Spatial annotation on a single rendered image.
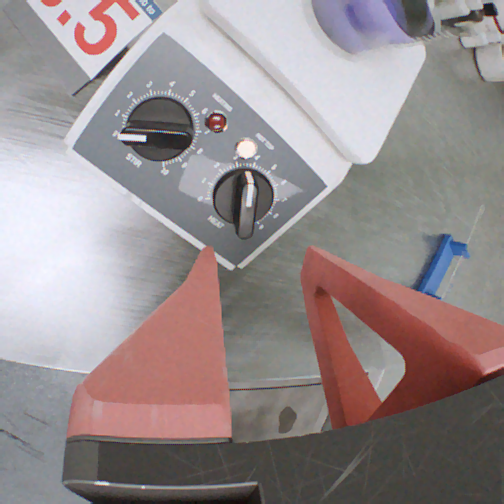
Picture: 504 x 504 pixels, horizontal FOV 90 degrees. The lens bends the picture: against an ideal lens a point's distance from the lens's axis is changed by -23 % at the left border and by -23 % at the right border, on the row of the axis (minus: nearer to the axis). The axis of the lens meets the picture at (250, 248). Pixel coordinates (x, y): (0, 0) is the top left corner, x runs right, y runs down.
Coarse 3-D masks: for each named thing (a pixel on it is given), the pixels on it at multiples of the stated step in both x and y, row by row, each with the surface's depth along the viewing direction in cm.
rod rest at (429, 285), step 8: (448, 240) 36; (440, 248) 36; (448, 248) 37; (456, 248) 36; (464, 248) 34; (440, 256) 36; (448, 256) 37; (432, 264) 36; (440, 264) 36; (448, 264) 37; (432, 272) 35; (440, 272) 36; (424, 280) 36; (432, 280) 36; (440, 280) 37; (424, 288) 35; (432, 288) 36; (432, 296) 34
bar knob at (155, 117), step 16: (160, 96) 13; (144, 112) 13; (160, 112) 13; (176, 112) 13; (128, 128) 12; (144, 128) 12; (160, 128) 13; (176, 128) 13; (192, 128) 14; (128, 144) 13; (144, 144) 13; (160, 144) 13; (176, 144) 13; (160, 160) 15
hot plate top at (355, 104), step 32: (224, 0) 10; (256, 0) 11; (288, 0) 12; (256, 32) 11; (288, 32) 12; (288, 64) 12; (320, 64) 13; (352, 64) 14; (384, 64) 15; (416, 64) 16; (320, 96) 13; (352, 96) 14; (384, 96) 15; (352, 128) 15; (384, 128) 16; (352, 160) 16
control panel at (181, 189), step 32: (160, 64) 12; (192, 64) 13; (128, 96) 13; (192, 96) 14; (224, 96) 14; (96, 128) 14; (224, 128) 15; (256, 128) 15; (96, 160) 14; (128, 160) 15; (192, 160) 15; (224, 160) 16; (256, 160) 16; (288, 160) 16; (160, 192) 16; (192, 192) 16; (288, 192) 17; (320, 192) 17; (192, 224) 17; (224, 224) 18; (256, 224) 18; (224, 256) 19
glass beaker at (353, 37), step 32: (320, 0) 11; (352, 0) 9; (384, 0) 8; (416, 0) 8; (448, 0) 9; (480, 0) 8; (320, 32) 12; (352, 32) 11; (384, 32) 10; (416, 32) 9; (448, 32) 8; (480, 32) 8
